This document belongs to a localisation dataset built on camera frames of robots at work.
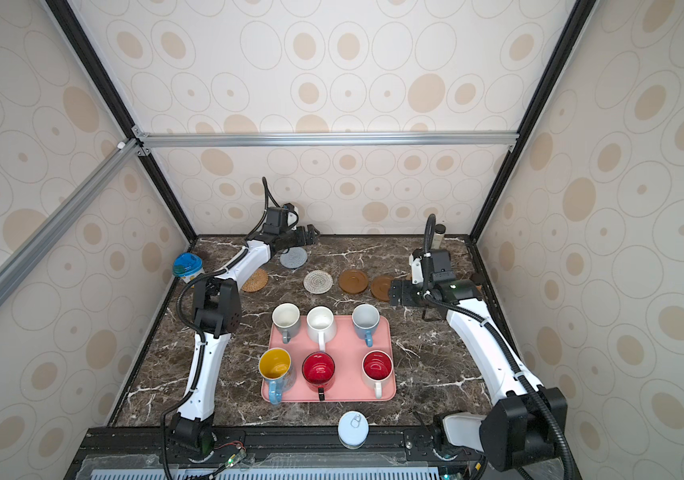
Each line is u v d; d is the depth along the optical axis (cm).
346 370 85
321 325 94
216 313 64
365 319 93
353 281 106
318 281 106
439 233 110
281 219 86
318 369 85
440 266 61
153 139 90
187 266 98
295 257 113
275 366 83
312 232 98
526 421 39
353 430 71
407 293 71
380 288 103
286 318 92
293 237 95
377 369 85
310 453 73
